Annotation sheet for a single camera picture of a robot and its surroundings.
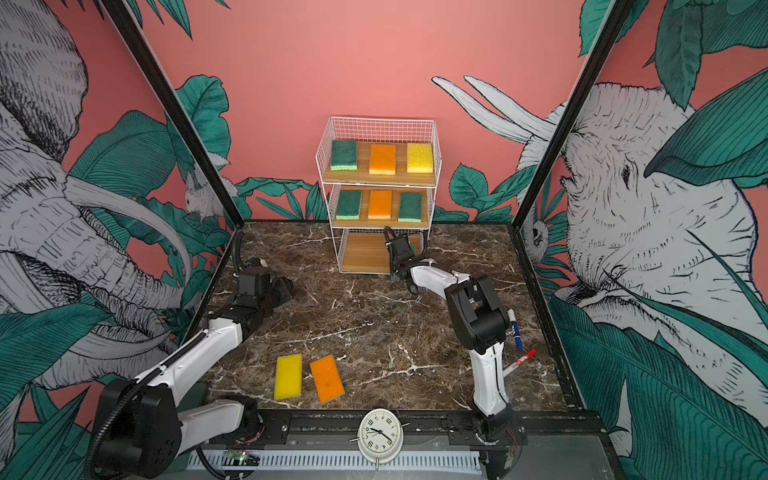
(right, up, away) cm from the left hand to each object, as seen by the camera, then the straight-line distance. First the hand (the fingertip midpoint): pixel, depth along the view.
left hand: (286, 279), depth 87 cm
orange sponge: (+27, +22, +4) cm, 35 cm away
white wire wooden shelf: (+20, +10, +25) cm, 33 cm away
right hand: (+34, +4, +14) cm, 37 cm away
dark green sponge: (+18, +22, +2) cm, 29 cm away
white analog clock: (+29, -36, -17) cm, 49 cm away
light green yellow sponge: (+38, +9, -3) cm, 39 cm away
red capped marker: (+72, -22, 0) cm, 76 cm away
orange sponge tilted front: (+13, -27, -5) cm, 31 cm away
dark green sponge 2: (+37, +21, +2) cm, 43 cm away
